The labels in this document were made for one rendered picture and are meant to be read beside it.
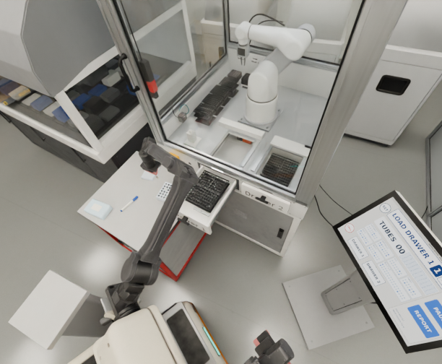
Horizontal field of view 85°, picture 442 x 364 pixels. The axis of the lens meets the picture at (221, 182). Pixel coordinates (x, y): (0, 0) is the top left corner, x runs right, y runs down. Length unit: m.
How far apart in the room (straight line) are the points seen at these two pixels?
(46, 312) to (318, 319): 1.71
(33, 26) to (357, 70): 1.32
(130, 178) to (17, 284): 1.50
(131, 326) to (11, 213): 2.68
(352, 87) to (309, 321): 1.68
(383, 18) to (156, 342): 0.95
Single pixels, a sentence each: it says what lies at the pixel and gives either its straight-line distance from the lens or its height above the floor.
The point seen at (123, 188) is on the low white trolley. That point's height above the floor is 0.76.
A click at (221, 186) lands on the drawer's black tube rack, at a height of 0.90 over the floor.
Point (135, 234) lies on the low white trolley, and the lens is 1.55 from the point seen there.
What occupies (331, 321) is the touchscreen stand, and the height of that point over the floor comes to 0.04.
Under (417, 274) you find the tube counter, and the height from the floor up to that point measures 1.11.
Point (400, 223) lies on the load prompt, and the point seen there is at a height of 1.15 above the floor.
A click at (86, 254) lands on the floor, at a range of 2.58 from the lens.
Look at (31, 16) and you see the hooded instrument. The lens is 1.50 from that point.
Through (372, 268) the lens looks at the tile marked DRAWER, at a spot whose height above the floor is 1.01.
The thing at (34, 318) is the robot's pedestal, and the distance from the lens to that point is 1.68.
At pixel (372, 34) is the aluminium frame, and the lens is 0.75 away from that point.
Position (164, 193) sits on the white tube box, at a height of 0.80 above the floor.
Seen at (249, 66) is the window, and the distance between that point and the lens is 0.91.
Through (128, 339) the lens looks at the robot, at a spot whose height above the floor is 1.38.
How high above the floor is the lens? 2.08
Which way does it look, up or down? 56 degrees down
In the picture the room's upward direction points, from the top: 7 degrees counter-clockwise
